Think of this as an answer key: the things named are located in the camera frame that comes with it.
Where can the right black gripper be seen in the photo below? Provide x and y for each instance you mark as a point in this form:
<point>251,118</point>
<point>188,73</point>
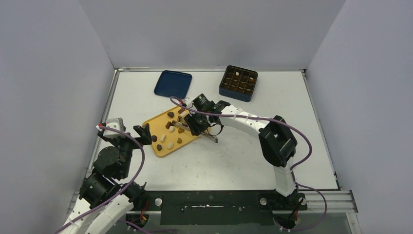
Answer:
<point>196,121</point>

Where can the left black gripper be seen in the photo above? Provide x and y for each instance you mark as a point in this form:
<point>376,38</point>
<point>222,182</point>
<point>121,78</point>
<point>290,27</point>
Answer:
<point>145,137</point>

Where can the yellow plastic tray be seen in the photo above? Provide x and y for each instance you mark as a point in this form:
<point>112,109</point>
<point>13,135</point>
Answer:
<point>158,128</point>

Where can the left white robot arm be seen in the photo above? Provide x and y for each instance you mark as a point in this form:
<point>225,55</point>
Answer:
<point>102,200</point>

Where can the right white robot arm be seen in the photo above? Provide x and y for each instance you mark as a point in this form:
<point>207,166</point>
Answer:
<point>278,144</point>

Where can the white bar chocolate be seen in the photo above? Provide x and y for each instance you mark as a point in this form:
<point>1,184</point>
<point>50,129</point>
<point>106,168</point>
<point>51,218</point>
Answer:
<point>163,138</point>

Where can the white swirl chocolate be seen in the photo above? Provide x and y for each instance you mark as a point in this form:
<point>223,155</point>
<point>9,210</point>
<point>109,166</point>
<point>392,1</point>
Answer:
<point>170,146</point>

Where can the brown bar chocolate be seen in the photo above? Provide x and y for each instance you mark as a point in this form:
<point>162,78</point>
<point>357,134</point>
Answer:
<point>168,125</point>

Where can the dark blue chocolate box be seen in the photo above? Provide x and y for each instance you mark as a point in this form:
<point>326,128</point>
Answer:
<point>238,87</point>

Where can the dark blue box lid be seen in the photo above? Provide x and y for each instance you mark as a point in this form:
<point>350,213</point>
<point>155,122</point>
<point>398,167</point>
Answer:
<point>173,83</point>

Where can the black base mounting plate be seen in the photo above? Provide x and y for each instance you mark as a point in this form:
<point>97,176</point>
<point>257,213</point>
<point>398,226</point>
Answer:
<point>262,207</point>

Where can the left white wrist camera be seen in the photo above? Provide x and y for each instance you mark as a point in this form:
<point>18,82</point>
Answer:
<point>114,123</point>

